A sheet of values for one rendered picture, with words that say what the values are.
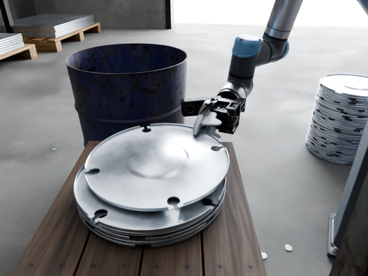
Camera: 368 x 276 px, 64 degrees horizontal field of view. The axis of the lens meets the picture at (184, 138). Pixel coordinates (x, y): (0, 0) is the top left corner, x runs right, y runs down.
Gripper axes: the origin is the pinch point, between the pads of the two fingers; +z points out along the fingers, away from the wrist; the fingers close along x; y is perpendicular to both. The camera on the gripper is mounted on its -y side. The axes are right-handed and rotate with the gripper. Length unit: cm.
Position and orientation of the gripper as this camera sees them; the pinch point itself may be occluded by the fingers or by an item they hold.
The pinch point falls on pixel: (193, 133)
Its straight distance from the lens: 69.2
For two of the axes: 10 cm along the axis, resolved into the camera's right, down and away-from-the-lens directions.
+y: 9.1, 2.0, -3.7
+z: -4.2, 4.9, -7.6
